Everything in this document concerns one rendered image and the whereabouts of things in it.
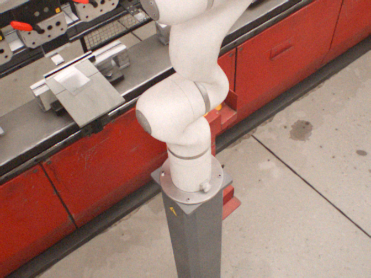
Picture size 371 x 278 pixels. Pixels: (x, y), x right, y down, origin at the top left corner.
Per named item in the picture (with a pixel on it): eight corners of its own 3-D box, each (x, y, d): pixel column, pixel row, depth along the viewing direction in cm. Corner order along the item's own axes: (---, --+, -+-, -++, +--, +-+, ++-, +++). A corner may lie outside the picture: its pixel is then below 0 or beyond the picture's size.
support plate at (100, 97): (80, 128, 150) (79, 126, 149) (45, 83, 164) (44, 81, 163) (125, 101, 156) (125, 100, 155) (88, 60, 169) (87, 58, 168)
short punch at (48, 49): (47, 59, 158) (38, 38, 150) (44, 56, 159) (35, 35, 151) (72, 46, 161) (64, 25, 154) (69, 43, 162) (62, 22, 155)
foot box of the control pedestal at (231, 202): (215, 227, 232) (215, 217, 223) (183, 196, 244) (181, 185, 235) (242, 203, 239) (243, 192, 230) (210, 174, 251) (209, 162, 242)
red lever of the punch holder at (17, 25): (14, 24, 133) (43, 30, 140) (9, 17, 135) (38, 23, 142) (12, 29, 134) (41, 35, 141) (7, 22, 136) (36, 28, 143)
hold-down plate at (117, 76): (57, 117, 169) (55, 112, 166) (51, 108, 171) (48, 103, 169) (125, 79, 178) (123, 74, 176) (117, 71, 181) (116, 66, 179)
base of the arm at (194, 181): (236, 178, 134) (239, 143, 119) (186, 217, 127) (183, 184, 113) (195, 140, 143) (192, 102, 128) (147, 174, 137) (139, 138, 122)
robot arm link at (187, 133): (220, 143, 119) (221, 81, 100) (163, 181, 113) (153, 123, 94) (192, 116, 125) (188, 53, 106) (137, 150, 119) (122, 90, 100)
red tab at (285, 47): (272, 62, 224) (274, 51, 219) (269, 59, 225) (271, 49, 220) (294, 48, 229) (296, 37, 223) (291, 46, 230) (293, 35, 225)
